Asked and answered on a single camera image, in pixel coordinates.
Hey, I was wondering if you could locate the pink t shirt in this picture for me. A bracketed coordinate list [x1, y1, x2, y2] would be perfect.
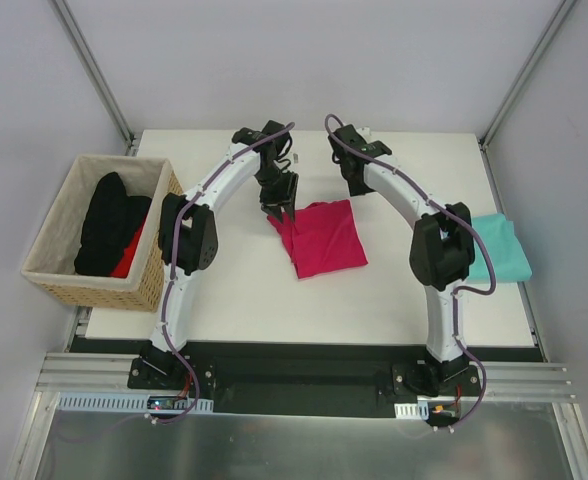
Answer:
[267, 199, 368, 280]

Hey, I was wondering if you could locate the black t shirt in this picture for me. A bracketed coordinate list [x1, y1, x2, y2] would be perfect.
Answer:
[74, 172, 151, 278]

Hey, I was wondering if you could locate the wicker laundry basket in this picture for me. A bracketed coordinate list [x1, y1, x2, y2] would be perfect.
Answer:
[21, 155, 183, 312]

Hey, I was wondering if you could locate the red t shirt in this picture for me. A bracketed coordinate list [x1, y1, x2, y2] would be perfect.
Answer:
[110, 220, 146, 278]

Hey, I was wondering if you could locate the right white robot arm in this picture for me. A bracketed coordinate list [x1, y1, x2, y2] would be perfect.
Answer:
[328, 124, 475, 395]

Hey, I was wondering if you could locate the aluminium rail frame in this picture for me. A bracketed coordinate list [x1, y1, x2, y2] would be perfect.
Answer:
[3, 299, 588, 480]

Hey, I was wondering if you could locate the right rear aluminium post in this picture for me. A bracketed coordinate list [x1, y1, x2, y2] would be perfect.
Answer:
[479, 0, 579, 152]

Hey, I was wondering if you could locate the folded teal t shirt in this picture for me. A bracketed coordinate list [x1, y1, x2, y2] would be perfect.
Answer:
[472, 213, 532, 283]

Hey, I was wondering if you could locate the aluminium post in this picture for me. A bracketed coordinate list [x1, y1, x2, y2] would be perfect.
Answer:
[48, 0, 136, 149]
[479, 0, 579, 152]

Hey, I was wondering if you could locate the right white cable duct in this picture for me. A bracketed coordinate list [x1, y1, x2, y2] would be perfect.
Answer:
[394, 401, 429, 421]

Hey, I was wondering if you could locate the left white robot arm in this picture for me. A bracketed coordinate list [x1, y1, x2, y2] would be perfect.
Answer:
[150, 120, 299, 353]

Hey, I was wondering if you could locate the white cable duct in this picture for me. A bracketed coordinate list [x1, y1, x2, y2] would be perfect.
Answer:
[394, 401, 429, 421]
[58, 393, 214, 415]

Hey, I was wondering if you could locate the left rear aluminium post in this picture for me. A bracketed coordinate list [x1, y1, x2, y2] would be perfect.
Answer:
[48, 0, 136, 149]

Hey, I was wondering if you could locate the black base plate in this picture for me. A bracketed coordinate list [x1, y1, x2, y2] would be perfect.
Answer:
[127, 341, 485, 418]

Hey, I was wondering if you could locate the left white cable duct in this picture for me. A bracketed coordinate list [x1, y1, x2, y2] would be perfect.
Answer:
[58, 393, 214, 415]

